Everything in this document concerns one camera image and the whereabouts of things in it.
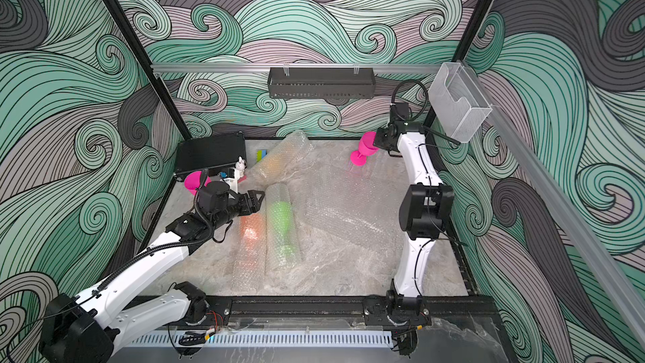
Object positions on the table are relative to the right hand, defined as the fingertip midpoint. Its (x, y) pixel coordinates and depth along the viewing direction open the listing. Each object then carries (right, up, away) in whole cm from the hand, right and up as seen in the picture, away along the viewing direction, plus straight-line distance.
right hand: (378, 140), depth 93 cm
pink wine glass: (-5, -3, -4) cm, 7 cm away
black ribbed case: (-74, -3, +22) cm, 78 cm away
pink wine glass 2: (-67, -15, -9) cm, 69 cm away
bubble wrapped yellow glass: (-39, -9, +11) cm, 41 cm away
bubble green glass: (-34, -36, -14) cm, 52 cm away
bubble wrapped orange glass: (-44, -39, -18) cm, 62 cm away
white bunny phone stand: (-55, -9, +7) cm, 56 cm away
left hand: (-43, -18, -14) cm, 49 cm away
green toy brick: (-50, -5, +18) cm, 53 cm away
